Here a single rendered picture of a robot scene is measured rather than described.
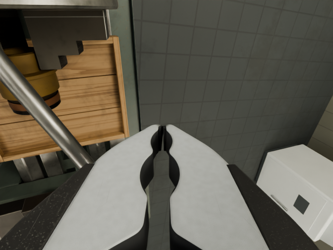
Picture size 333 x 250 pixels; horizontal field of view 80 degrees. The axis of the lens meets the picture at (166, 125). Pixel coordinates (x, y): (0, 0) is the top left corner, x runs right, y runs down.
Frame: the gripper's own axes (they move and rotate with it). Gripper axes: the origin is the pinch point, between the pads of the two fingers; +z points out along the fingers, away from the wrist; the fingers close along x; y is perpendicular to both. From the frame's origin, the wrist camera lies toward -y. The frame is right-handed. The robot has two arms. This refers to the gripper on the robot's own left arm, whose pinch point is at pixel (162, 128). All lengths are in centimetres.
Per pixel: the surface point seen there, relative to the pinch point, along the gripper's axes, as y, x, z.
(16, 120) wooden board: 19, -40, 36
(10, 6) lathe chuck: -6.4, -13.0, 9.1
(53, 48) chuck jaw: -1.2, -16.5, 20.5
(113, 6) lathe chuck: -6.6, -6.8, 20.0
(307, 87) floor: 70, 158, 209
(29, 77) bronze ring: 2.3, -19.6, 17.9
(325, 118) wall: 116, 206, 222
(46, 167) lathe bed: 38, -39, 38
